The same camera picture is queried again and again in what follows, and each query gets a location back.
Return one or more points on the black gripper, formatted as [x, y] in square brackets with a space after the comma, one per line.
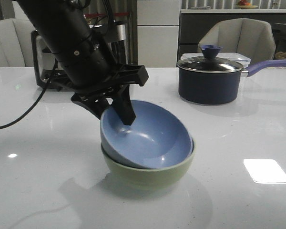
[91, 67]

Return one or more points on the blue bowl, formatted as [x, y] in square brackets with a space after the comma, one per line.
[156, 139]

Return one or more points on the green bowl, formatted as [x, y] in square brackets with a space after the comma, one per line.
[149, 179]

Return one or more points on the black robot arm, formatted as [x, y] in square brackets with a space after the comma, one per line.
[60, 16]

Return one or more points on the black and chrome toaster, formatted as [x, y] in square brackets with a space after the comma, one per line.
[117, 39]

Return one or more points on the white cabinet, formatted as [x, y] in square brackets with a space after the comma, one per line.
[157, 32]

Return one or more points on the dark blue saucepan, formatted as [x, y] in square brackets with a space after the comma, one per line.
[217, 88]

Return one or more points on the glass pot lid blue knob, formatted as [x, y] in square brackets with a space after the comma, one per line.
[209, 62]

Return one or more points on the beige armchair left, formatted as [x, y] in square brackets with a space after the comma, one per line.
[15, 43]

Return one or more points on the beige armchair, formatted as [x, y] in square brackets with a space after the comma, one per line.
[251, 38]
[15, 43]

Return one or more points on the clear plastic storage container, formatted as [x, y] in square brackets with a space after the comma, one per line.
[245, 61]

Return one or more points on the beige armchair right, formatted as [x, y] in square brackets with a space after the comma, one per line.
[251, 38]

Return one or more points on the fruit plate on counter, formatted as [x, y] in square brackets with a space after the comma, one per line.
[244, 4]

